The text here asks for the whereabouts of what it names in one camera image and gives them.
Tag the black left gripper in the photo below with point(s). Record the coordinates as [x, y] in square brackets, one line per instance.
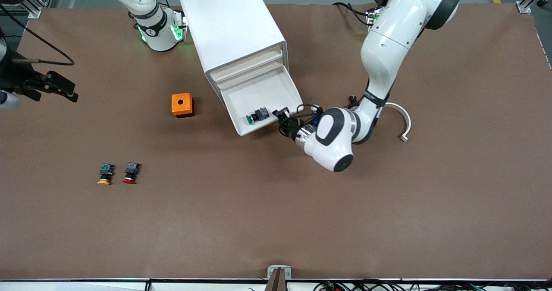
[293, 129]

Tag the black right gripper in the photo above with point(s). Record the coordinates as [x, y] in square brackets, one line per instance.
[17, 79]

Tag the green push button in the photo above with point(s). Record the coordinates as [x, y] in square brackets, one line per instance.
[257, 116]

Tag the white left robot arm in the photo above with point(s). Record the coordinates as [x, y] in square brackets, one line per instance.
[388, 45]

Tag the right arm base connector plate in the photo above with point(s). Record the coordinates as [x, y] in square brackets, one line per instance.
[179, 28]

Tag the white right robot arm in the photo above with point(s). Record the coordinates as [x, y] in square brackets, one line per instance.
[159, 36]

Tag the yellow push button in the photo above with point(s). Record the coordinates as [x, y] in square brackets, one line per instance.
[105, 174]

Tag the orange button box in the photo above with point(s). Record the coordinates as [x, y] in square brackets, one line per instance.
[181, 104]

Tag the red push button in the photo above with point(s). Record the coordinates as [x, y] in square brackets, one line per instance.
[130, 172]

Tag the brown table cover mat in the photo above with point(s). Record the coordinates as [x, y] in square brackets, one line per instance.
[276, 217]

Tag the black switch white face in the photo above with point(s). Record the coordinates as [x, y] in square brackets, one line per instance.
[353, 101]

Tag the white curved bracket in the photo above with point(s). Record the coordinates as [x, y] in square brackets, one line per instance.
[406, 118]

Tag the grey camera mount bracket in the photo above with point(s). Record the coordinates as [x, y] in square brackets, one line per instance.
[279, 278]

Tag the white table edge rail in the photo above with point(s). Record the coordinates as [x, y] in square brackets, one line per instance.
[64, 286]

